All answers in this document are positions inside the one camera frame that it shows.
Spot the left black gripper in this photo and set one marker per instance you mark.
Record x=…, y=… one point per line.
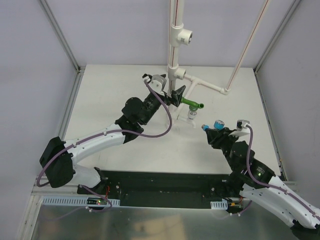
x=169, y=99

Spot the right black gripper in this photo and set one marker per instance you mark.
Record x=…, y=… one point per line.
x=218, y=136

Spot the blue plastic faucet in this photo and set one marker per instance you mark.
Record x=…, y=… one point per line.
x=217, y=125

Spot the white pipe assembly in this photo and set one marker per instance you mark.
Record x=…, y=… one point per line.
x=178, y=35

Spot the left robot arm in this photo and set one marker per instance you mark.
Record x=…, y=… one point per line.
x=60, y=159

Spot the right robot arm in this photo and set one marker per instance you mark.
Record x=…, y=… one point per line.
x=255, y=181

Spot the green plastic faucet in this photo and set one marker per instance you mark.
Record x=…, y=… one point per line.
x=193, y=106

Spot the white plastic faucet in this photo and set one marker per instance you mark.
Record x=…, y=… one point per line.
x=187, y=120

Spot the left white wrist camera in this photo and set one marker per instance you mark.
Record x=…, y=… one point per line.
x=156, y=82

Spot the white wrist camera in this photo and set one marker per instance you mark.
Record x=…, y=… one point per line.
x=242, y=129
x=156, y=82

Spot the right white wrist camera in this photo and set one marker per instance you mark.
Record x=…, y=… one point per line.
x=242, y=129

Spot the right white cable duct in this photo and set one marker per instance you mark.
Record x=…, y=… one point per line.
x=219, y=205

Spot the white cable duct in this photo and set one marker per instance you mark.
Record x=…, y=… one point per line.
x=76, y=201
x=219, y=205

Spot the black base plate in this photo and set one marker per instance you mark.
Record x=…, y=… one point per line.
x=166, y=190

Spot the left aluminium frame post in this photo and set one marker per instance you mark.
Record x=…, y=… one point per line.
x=60, y=36

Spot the aluminium frame post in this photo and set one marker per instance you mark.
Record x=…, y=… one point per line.
x=277, y=34
x=60, y=36

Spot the right aluminium frame post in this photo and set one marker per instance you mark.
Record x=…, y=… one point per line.
x=277, y=34

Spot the left white cable duct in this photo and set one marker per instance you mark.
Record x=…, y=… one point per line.
x=76, y=201

